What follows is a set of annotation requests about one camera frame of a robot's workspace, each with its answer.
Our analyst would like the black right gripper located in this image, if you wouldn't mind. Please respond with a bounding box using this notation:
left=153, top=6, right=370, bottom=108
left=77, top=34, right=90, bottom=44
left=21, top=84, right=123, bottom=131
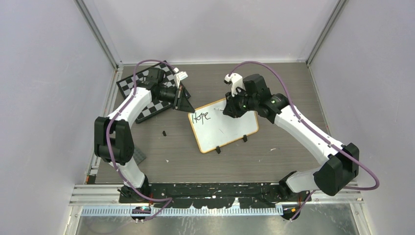
left=223, top=88, right=257, bottom=118

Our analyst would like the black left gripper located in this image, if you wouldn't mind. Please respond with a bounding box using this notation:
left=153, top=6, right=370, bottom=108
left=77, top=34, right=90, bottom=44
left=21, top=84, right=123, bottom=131
left=156, top=85, right=195, bottom=114

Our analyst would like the yellow framed whiteboard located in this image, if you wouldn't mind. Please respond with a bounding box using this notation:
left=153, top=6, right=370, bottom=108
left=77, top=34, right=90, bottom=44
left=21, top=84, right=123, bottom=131
left=188, top=98, right=259, bottom=153

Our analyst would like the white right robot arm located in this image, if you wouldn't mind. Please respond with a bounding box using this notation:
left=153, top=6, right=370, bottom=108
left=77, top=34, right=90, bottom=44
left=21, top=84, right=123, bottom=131
left=223, top=73, right=359, bottom=201

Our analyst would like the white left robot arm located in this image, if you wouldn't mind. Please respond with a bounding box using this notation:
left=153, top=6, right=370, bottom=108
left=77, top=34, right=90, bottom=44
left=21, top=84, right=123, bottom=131
left=94, top=67, right=195, bottom=203

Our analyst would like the black white chessboard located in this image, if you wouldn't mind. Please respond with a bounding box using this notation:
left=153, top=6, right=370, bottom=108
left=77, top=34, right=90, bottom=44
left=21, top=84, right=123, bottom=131
left=109, top=61, right=177, bottom=124

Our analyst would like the grey studded baseplate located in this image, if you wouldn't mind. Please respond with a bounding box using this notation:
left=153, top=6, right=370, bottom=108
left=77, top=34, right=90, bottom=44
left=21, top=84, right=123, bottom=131
left=133, top=146, right=147, bottom=165

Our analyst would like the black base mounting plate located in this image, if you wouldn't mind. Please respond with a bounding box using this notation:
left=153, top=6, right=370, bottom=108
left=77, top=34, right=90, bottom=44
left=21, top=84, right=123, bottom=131
left=118, top=183, right=310, bottom=209

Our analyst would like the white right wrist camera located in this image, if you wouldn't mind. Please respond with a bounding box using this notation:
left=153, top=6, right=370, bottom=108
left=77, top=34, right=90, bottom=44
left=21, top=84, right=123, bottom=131
left=224, top=73, right=244, bottom=97

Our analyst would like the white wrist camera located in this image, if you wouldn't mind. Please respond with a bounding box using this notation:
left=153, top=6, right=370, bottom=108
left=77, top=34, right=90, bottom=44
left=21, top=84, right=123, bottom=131
left=224, top=73, right=244, bottom=97
left=173, top=68, right=188, bottom=87

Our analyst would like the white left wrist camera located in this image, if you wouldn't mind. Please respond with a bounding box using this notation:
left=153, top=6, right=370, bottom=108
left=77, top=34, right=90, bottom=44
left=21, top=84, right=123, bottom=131
left=173, top=68, right=188, bottom=87

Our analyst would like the aluminium frame rail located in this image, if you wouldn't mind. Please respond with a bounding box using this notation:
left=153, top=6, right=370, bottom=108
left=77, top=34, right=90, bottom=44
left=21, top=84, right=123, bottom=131
left=69, top=183, right=364, bottom=217

